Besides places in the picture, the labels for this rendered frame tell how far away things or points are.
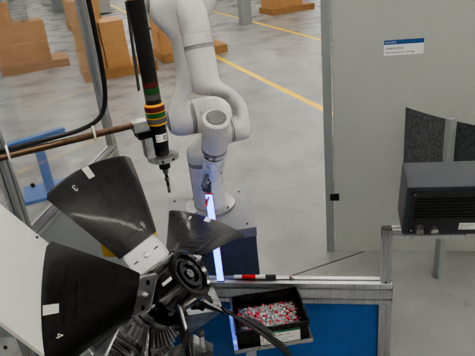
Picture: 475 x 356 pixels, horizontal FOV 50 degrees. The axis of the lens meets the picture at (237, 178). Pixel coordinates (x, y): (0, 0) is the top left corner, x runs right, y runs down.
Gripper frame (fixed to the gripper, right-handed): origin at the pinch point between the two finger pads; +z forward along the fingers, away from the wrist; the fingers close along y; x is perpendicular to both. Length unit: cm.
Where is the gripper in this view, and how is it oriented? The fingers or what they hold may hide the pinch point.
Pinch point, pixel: (212, 180)
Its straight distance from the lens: 176.6
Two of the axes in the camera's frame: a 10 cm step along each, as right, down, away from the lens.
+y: 3.9, -7.2, 5.8
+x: -9.2, -3.5, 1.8
